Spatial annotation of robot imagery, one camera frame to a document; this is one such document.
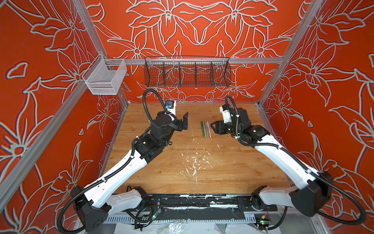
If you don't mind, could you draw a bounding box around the white wire mesh basket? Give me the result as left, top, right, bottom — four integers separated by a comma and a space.
82, 54, 128, 95

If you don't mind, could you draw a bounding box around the pink pen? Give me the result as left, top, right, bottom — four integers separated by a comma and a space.
206, 121, 211, 137

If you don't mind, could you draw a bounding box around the dark green pen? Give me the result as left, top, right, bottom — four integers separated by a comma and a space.
200, 121, 206, 137

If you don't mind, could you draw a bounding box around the black corrugated cable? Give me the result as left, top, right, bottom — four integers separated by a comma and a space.
56, 89, 170, 234
224, 96, 367, 226

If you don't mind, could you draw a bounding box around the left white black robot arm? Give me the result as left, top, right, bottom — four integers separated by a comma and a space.
68, 112, 189, 234

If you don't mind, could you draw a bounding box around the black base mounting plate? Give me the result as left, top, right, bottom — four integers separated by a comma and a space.
121, 193, 278, 213

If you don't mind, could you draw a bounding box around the grey slotted cable duct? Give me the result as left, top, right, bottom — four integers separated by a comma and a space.
103, 214, 256, 225

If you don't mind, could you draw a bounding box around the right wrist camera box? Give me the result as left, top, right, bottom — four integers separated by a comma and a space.
220, 104, 232, 124

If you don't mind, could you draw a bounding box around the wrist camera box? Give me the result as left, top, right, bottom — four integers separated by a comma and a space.
165, 100, 176, 115
220, 104, 232, 124

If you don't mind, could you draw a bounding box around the light green pen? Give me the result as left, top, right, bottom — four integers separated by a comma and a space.
201, 121, 207, 137

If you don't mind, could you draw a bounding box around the black wire mesh basket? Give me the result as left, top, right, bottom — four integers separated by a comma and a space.
144, 56, 232, 88

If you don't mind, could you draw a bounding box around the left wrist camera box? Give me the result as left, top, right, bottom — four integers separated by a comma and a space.
165, 100, 176, 115

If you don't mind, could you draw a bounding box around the left black corrugated cable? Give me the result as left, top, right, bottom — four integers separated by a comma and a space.
56, 89, 170, 234

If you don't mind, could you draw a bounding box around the right black corrugated cable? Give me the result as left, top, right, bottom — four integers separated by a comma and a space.
224, 96, 367, 226

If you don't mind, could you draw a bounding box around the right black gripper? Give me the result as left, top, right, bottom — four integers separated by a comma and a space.
209, 118, 243, 137

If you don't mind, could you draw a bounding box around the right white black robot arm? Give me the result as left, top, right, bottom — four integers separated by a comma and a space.
211, 104, 333, 217

